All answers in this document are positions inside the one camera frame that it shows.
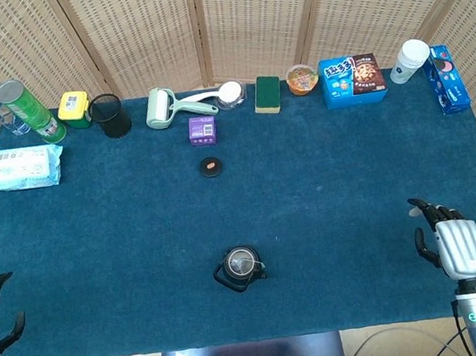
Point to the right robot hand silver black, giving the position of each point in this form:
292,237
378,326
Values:
459,245

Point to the small black round lid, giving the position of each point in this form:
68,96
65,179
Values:
212,170

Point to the blue table cloth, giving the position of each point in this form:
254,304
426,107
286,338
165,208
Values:
120,246

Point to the dark blue sandwich cookie box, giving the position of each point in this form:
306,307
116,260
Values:
446,80

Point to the light blue wet wipes pack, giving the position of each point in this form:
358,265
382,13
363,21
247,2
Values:
24,169

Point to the stack of white paper cups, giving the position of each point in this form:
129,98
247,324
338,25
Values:
408,61

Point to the blue brown cookie box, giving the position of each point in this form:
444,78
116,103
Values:
352,81

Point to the tall green cylindrical can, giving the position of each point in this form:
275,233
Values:
31,110

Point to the orange jelly cup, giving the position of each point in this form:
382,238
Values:
302,79

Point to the green container yellow lid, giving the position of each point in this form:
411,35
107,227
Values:
73,109

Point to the green yellow sponge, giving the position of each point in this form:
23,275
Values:
267,93

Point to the black mesh pen holder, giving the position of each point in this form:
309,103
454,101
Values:
112,117

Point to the white round container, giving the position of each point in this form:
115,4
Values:
230,93

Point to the pale green lint roller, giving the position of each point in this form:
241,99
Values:
158,109

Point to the small purple box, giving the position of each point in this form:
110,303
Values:
202,131

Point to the woven bamboo folding screen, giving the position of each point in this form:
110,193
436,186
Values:
148,31

